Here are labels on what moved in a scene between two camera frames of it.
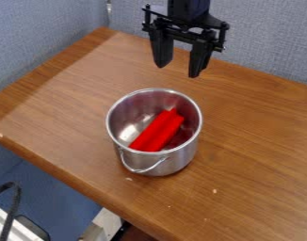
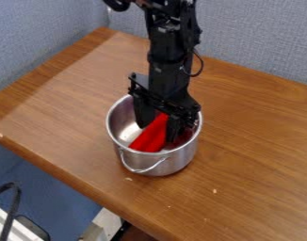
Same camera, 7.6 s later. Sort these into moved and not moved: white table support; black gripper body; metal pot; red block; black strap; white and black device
Moved: black gripper body
Not moved: black strap; red block; metal pot; white table support; white and black device
